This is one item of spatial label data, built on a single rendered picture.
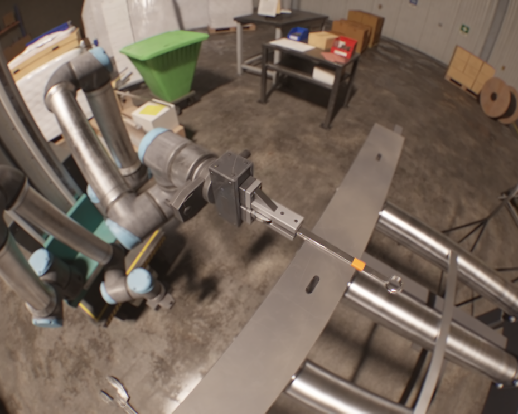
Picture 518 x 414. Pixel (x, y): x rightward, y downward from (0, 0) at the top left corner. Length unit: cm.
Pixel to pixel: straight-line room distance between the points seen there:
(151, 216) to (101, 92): 53
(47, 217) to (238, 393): 67
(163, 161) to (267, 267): 125
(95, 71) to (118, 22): 279
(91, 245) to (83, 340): 110
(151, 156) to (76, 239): 47
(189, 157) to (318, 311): 31
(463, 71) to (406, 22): 345
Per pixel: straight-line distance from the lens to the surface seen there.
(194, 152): 42
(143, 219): 53
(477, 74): 748
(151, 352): 161
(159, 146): 47
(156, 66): 253
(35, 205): 77
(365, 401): 65
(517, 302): 117
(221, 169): 35
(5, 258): 74
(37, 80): 331
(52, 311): 108
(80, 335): 191
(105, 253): 94
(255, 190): 36
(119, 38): 367
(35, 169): 122
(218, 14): 671
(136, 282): 89
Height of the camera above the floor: 149
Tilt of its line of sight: 55 degrees down
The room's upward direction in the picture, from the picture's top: 2 degrees clockwise
